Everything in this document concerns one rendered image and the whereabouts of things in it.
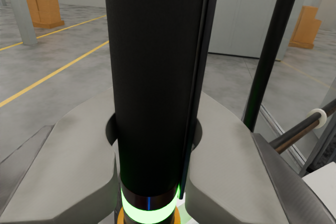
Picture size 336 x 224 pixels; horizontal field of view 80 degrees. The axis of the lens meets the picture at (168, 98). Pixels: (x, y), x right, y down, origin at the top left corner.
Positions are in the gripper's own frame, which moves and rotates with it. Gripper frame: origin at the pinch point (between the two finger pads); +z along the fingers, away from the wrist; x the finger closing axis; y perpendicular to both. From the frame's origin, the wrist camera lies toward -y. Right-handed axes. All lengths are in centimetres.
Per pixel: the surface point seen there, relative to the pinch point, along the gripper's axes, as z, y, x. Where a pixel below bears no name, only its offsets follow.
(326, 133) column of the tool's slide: 39, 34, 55
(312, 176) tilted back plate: 23, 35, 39
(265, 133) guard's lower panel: 90, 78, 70
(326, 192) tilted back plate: 18, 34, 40
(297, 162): 58, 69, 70
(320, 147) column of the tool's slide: 39, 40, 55
